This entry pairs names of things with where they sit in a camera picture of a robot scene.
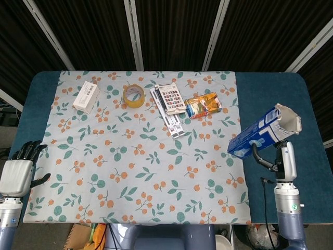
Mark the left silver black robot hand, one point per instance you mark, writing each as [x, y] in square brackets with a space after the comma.
[15, 177]

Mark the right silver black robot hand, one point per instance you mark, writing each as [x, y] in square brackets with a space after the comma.
[287, 161]

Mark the blue white carton box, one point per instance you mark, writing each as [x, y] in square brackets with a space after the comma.
[260, 132]

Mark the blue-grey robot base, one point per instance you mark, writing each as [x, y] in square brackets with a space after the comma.
[161, 238]

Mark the orange snack packet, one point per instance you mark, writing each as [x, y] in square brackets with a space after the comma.
[203, 105]

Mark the small white cardboard box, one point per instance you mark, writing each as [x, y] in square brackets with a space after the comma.
[86, 97]

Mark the teal blue table cover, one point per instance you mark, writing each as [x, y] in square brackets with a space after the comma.
[260, 93]

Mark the dark slatted partition panel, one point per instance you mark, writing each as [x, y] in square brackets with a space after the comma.
[91, 34]
[18, 47]
[265, 34]
[322, 91]
[177, 34]

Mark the orange plastic bag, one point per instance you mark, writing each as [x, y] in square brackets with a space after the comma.
[97, 237]

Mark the white bucket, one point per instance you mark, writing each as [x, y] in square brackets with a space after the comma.
[223, 243]

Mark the floral fruit print tablecloth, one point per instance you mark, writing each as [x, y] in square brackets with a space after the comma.
[130, 169]

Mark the white folding stand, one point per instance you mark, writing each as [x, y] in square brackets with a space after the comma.
[175, 125]

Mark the colour swatch card pack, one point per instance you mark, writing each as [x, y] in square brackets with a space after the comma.
[171, 100]

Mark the yellow packing tape roll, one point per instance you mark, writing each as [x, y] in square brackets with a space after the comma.
[133, 102]

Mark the white partition frame post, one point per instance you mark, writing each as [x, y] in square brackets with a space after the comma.
[10, 100]
[49, 34]
[309, 47]
[134, 34]
[216, 34]

